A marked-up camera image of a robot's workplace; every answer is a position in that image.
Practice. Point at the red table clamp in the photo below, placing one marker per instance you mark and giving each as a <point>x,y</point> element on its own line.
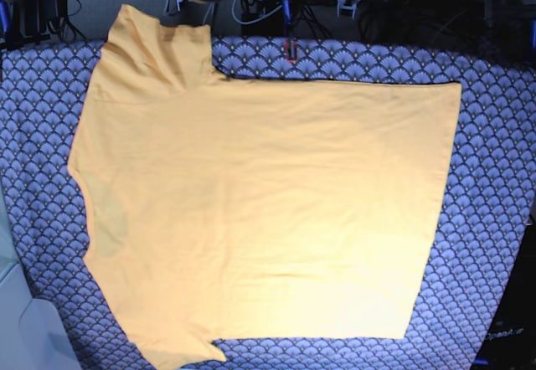
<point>291,50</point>

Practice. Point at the yellow T-shirt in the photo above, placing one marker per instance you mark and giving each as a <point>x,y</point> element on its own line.
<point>220,208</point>

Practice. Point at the white plastic bin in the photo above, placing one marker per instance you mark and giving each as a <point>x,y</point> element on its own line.
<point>32,333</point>

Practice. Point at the blue fan-patterned tablecloth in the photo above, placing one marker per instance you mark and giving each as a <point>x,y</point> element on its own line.
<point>489,192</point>

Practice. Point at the black OpenArm box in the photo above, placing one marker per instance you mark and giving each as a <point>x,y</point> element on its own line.
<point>510,341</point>

